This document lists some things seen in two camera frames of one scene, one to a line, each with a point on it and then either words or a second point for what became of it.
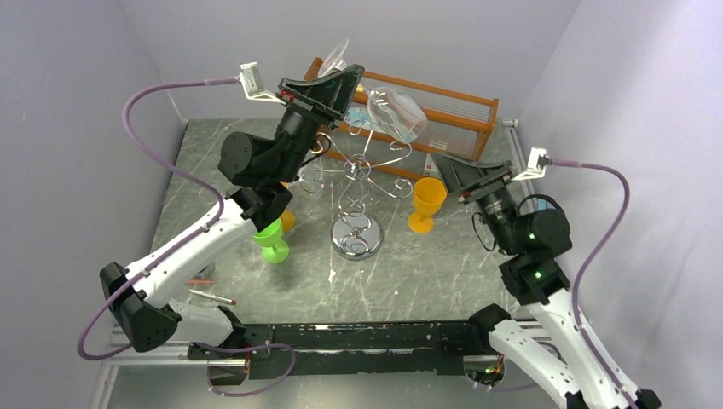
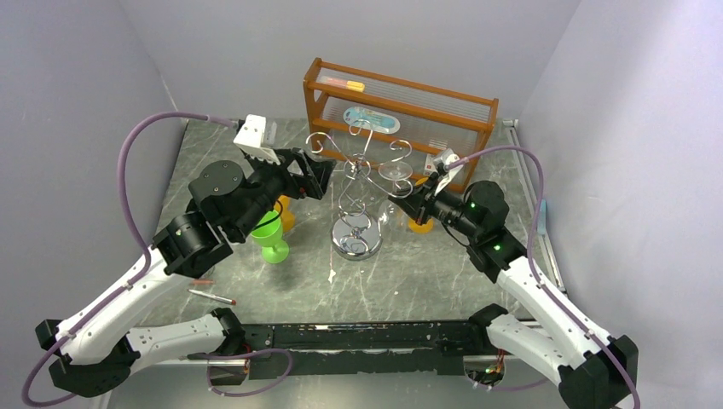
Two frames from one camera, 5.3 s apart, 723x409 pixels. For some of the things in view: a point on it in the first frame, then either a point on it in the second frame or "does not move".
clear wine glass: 388,110 to 394,217
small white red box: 430,168 does not move
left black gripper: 331,98 to 319,174
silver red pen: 213,296 does not move
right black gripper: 484,182 to 425,199
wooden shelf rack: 397,126 does not move
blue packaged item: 359,116 does not move
